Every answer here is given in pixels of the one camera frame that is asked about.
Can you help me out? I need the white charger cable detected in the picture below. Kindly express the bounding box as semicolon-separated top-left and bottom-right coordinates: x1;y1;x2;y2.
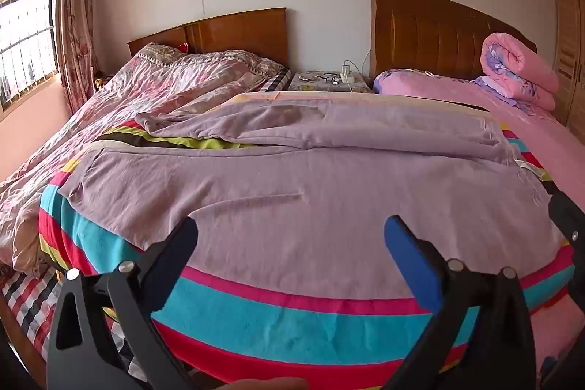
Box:
343;47;372;91

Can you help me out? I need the person's left hand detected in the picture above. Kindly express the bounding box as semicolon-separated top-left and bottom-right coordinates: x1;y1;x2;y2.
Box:
227;377;310;390

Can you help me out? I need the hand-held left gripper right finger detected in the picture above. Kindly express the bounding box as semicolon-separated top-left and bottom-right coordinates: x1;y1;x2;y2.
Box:
384;215;537;390

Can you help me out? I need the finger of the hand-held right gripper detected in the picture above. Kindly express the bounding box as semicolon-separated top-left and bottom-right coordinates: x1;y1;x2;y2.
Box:
547;190;585;250

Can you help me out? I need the pink floral quilt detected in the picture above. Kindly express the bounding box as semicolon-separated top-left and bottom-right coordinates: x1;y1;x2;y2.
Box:
0;43;286;277

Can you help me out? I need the ribbed wooden headboard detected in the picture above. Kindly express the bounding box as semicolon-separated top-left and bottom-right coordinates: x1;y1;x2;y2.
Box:
371;0;537;80

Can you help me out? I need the pink bed sheet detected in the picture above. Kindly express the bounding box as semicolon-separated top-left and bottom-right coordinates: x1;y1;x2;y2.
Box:
372;69;585;372

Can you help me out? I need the colourful striped blanket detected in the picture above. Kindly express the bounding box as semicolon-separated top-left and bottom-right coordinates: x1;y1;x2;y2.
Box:
39;91;577;388

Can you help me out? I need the plain wooden headboard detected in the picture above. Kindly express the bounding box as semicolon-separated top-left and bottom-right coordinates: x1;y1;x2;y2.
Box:
127;7;288;68

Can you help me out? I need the rolled pink quilt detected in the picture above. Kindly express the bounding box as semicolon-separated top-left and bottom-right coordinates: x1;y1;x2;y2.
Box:
473;32;561;112

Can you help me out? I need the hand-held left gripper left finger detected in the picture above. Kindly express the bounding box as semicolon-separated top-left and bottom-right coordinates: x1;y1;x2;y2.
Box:
46;216;199;390

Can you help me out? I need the nightstand with floral cover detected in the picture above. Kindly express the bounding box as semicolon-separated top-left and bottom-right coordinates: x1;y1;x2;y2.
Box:
288;70;373;93

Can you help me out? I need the barred window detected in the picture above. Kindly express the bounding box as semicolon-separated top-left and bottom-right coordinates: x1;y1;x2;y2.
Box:
0;0;62;113

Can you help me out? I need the light wooden wardrobe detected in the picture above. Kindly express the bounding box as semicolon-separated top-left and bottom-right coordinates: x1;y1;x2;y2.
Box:
553;0;585;139

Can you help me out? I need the pink floral curtain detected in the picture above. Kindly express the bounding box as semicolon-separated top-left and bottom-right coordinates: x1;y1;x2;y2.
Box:
57;0;100;115

